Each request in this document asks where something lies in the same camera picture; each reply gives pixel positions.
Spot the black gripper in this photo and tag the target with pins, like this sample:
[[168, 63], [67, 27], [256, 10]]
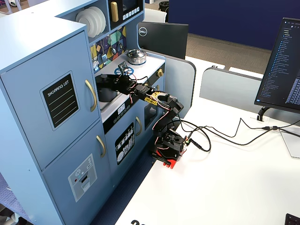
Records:
[[106, 80]]

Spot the gray round lid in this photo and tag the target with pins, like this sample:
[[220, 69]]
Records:
[[102, 84]]

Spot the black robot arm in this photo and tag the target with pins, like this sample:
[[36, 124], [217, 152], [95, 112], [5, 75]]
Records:
[[173, 107]]

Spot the shiny steel pot lid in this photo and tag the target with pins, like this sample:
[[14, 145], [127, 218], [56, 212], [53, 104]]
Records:
[[134, 54]]

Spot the gray plastic pot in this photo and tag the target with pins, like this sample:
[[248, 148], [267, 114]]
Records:
[[105, 95]]

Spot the blue burner print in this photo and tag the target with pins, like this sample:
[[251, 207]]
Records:
[[130, 70]]

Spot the steel skimmer spoon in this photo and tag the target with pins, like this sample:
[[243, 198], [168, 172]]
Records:
[[95, 65]]

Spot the steel slotted spatula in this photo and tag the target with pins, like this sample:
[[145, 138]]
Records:
[[104, 57]]

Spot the digital clock display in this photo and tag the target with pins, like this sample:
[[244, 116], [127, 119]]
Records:
[[121, 109]]

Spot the steel ladle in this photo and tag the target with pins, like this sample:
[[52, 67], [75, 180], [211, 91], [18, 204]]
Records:
[[113, 50]]

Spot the gold stove knob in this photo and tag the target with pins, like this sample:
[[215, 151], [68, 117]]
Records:
[[160, 73]]

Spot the blue oven door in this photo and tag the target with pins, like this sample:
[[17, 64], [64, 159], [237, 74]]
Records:
[[150, 112]]

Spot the black shopping list board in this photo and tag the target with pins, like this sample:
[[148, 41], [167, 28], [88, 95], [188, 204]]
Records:
[[61, 103]]

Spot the white toy plate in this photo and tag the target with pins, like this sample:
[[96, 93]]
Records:
[[97, 20], [103, 20], [84, 23]]

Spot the black Dell monitor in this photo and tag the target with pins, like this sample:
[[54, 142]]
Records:
[[164, 39]]

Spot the gray desk divider panel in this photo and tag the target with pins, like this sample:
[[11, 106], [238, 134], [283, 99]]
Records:
[[222, 89], [180, 89]]

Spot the blue dishwasher door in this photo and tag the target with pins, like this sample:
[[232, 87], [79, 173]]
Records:
[[109, 152]]

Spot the white chair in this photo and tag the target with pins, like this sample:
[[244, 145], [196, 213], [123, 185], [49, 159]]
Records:
[[154, 16]]

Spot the black toy microwave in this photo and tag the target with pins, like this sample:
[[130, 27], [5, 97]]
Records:
[[131, 3]]

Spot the black trash bin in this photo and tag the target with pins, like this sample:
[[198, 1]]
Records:
[[164, 7]]

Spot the blue fridge door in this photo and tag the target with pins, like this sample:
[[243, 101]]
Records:
[[23, 105]]

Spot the blue wooden toy kitchen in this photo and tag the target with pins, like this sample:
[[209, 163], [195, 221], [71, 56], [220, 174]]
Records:
[[23, 35]]

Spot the blue freezer door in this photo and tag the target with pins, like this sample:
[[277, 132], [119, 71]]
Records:
[[61, 168]]

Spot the gray ice dispenser panel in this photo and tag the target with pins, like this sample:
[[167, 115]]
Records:
[[82, 180]]

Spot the monitor with lit screen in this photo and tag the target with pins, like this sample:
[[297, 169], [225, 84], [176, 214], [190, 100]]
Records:
[[281, 70]]

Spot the silver flat stand plate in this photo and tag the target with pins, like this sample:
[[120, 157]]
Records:
[[293, 145]]

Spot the black keyboard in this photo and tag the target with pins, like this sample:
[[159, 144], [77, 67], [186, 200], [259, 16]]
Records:
[[293, 220]]

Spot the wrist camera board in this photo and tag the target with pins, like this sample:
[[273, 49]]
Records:
[[122, 66]]

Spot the red robot base mount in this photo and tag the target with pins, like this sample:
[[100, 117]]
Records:
[[172, 162]]

